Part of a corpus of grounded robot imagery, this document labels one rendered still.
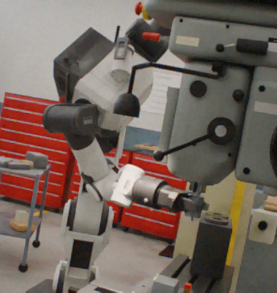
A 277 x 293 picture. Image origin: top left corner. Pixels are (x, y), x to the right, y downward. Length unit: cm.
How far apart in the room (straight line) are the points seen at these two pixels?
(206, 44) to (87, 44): 59
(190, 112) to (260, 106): 18
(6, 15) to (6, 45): 72
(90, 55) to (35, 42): 1026
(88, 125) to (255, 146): 59
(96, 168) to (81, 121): 20
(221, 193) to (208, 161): 184
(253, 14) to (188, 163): 41
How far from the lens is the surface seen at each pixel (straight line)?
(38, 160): 459
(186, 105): 131
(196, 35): 130
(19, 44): 1218
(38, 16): 1208
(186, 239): 321
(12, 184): 688
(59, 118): 161
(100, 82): 167
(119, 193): 149
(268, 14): 128
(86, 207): 201
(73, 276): 217
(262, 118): 126
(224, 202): 314
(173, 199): 137
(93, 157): 168
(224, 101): 129
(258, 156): 125
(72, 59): 173
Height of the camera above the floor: 146
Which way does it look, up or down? 3 degrees down
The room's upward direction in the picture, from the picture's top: 10 degrees clockwise
